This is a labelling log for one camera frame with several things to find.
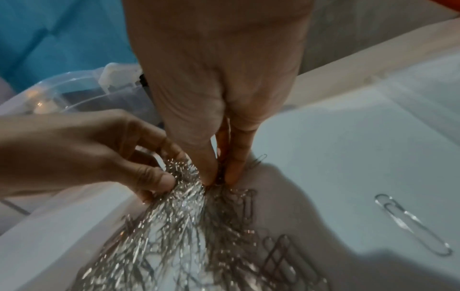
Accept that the person's right hand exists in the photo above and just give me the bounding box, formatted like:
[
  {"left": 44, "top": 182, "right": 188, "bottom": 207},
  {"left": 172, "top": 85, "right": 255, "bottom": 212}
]
[{"left": 122, "top": 0, "right": 314, "bottom": 187}]

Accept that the person's left hand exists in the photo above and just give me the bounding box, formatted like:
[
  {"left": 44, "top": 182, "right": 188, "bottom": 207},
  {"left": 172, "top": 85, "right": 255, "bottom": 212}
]
[{"left": 0, "top": 109, "right": 188, "bottom": 204}]

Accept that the clear plastic storage box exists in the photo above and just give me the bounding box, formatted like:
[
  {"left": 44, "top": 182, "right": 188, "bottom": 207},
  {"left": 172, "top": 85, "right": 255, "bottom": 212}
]
[{"left": 0, "top": 62, "right": 162, "bottom": 128}]

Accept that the pile of silver paper clips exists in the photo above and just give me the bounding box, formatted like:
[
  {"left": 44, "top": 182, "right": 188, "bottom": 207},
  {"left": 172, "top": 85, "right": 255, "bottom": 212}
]
[{"left": 71, "top": 153, "right": 330, "bottom": 291}]

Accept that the single silver paper clip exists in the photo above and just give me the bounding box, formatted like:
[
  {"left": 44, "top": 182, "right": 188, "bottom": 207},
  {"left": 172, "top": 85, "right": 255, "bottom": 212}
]
[{"left": 373, "top": 193, "right": 454, "bottom": 257}]

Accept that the blue backdrop cloth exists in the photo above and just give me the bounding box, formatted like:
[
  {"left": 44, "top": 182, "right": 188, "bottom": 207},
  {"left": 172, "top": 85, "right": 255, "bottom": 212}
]
[{"left": 0, "top": 0, "right": 141, "bottom": 89}]

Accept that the red object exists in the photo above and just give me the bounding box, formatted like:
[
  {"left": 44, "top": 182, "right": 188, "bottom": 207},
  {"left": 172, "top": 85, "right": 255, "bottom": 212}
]
[{"left": 431, "top": 0, "right": 460, "bottom": 11}]

